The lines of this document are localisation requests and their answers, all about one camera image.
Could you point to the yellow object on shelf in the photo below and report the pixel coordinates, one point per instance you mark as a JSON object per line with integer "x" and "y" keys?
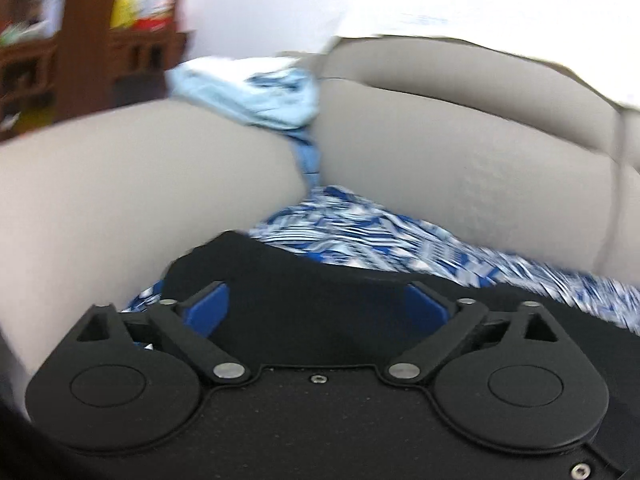
{"x": 124, "y": 14}

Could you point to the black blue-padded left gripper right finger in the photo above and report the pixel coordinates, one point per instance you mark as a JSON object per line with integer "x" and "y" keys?
{"x": 427, "y": 310}

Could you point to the beige leather sofa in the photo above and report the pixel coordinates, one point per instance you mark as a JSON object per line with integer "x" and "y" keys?
{"x": 501, "y": 151}

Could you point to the black pants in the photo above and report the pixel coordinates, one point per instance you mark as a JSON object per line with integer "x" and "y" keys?
{"x": 287, "y": 309}

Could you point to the light blue garment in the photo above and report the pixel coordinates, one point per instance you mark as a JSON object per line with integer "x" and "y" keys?
{"x": 269, "y": 92}

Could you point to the red box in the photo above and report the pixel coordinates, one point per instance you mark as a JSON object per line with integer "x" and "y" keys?
{"x": 158, "y": 19}

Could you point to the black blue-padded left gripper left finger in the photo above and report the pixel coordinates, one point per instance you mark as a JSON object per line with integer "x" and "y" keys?
{"x": 206, "y": 309}

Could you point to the brown wooden shelf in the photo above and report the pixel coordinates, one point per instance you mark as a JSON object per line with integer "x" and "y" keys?
{"x": 83, "y": 68}

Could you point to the blue white patterned cloth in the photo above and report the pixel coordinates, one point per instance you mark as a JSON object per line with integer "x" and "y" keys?
{"x": 334, "y": 225}

